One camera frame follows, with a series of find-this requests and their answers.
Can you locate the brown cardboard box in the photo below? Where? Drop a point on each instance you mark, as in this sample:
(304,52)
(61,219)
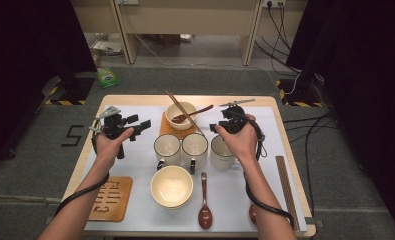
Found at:
(171,40)

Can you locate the small white object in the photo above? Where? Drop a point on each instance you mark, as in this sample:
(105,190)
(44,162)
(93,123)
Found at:
(186,37)

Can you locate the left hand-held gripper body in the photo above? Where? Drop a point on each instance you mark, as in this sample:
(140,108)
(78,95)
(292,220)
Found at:
(113,128)

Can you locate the person's right hand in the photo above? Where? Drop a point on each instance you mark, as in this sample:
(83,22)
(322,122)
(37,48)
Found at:
(240,141)

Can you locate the beige office desk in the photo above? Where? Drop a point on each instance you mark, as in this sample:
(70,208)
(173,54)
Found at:
(298,20)
(191,20)
(91,16)

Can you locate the white table mat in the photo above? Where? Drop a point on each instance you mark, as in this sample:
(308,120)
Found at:
(128,133)

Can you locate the green tissue packet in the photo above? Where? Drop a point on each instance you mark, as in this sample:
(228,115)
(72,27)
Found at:
(107,77)

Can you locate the square wooden coaster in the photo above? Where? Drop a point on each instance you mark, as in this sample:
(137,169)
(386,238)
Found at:
(166,130)
(118,203)

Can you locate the wall power socket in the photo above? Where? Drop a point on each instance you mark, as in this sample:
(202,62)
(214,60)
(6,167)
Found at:
(273,2)

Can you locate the row of brown chopsticks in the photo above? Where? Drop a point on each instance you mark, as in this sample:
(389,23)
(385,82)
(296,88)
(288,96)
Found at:
(286,193)

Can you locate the black stand base hazard tape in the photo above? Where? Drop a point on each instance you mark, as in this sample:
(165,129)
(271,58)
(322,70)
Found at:
(75,91)
(296,93)

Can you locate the brown wooden spoon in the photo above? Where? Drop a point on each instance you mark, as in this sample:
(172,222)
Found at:
(252,214)
(180,118)
(205,216)

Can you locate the black curtain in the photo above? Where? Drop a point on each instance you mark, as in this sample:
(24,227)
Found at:
(368,83)
(25,66)

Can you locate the clear plastic bags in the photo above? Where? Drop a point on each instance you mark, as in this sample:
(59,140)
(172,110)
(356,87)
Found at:
(108,46)

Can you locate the person's left hand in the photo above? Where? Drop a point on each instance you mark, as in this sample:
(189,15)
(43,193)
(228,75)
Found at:
(109,148)

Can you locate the white ribbed mug black rim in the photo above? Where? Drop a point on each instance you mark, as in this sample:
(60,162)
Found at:
(195,148)
(220,160)
(167,148)

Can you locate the cream bowl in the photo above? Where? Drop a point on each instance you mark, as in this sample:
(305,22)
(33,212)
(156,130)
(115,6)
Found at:
(171,208)
(176,108)
(171,186)

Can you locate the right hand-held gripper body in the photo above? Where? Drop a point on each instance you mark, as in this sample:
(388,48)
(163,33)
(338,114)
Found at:
(234,120)

